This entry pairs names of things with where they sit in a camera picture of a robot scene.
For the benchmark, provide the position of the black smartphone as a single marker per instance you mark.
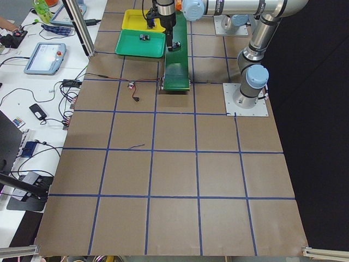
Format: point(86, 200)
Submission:
point(38, 112)

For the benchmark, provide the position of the black power brick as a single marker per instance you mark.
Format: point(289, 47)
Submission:
point(92, 22)

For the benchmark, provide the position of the grey teach pendant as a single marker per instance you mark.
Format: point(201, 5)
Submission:
point(46, 59)
point(61, 18)

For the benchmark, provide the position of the plain orange cylinder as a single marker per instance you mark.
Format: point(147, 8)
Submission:
point(178, 5)

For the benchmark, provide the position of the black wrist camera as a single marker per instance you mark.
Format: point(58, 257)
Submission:
point(150, 18)

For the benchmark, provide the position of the blue patterned cloth pouch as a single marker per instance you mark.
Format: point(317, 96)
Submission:
point(58, 30)

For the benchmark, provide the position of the yellow plastic tray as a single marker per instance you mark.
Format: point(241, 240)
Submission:
point(134, 20)

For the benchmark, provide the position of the green plastic tray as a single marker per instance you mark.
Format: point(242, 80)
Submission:
point(129, 44)

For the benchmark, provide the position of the small motor controller board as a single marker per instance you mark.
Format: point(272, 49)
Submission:
point(131, 85)

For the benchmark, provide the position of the green conveyor belt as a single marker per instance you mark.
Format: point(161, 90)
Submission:
point(176, 71)

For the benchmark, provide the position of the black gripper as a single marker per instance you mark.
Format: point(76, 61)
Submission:
point(169, 24)

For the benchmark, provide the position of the black power adapter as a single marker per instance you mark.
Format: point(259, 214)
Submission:
point(71, 83)

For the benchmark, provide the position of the green plastic bottle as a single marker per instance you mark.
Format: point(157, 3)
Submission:
point(42, 10)

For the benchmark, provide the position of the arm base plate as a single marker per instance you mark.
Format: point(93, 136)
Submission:
point(238, 105)
point(231, 25)

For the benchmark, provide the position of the green push button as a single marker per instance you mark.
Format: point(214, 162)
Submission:
point(144, 37)
point(176, 45)

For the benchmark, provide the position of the aluminium frame post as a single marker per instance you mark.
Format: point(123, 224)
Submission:
point(80, 27)

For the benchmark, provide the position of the blue usb hub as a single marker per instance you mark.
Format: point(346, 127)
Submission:
point(28, 149)

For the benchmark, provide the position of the black joystick controller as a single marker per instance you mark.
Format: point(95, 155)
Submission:
point(13, 41)

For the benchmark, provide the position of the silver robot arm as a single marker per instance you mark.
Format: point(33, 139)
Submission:
point(254, 76)

